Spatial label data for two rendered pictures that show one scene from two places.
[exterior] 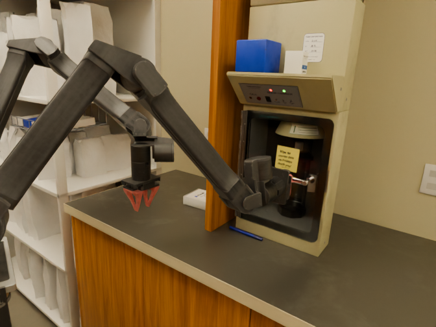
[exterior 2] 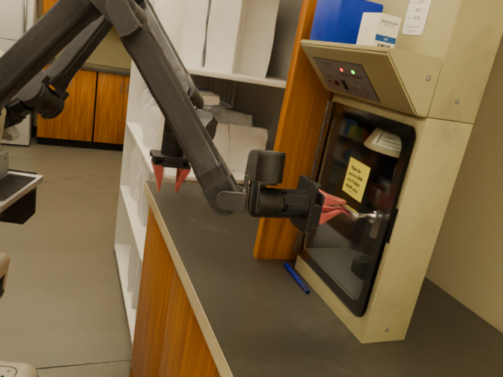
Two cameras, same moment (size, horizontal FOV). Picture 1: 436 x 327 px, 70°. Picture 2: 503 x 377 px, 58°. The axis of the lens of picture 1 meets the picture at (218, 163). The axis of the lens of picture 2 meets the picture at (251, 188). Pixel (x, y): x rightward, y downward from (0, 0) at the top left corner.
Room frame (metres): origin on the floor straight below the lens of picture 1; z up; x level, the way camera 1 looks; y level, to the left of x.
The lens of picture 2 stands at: (0.06, -0.52, 1.47)
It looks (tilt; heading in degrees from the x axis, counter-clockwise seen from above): 17 degrees down; 31
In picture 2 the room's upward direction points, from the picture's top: 11 degrees clockwise
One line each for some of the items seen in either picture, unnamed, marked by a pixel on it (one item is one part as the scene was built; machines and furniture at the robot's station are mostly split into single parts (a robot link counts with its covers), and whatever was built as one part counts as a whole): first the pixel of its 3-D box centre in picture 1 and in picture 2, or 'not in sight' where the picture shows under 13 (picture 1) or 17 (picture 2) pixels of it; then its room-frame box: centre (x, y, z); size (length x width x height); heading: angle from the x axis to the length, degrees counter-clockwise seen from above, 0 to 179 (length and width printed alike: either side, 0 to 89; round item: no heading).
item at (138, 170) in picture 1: (141, 172); (173, 146); (0.89, 0.23, 1.21); 0.10 x 0.07 x 0.07; 145
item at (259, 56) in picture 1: (258, 57); (345, 23); (0.99, -0.11, 1.56); 0.10 x 0.10 x 0.09; 55
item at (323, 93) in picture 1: (281, 91); (356, 73); (0.94, -0.18, 1.46); 0.32 x 0.12 x 0.10; 55
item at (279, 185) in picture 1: (273, 187); (293, 203); (0.82, -0.16, 1.20); 0.07 x 0.07 x 0.10; 56
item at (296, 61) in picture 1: (296, 63); (378, 32); (0.92, -0.21, 1.54); 0.05 x 0.05 x 0.06; 59
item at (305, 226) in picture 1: (279, 174); (345, 202); (0.98, -0.20, 1.19); 0.30 x 0.01 x 0.40; 54
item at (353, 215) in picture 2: (296, 178); (352, 209); (0.91, -0.25, 1.20); 0.10 x 0.05 x 0.03; 54
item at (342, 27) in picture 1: (298, 130); (409, 147); (1.09, -0.28, 1.33); 0.32 x 0.25 x 0.77; 55
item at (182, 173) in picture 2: (144, 193); (173, 174); (0.89, 0.22, 1.13); 0.07 x 0.07 x 0.09; 55
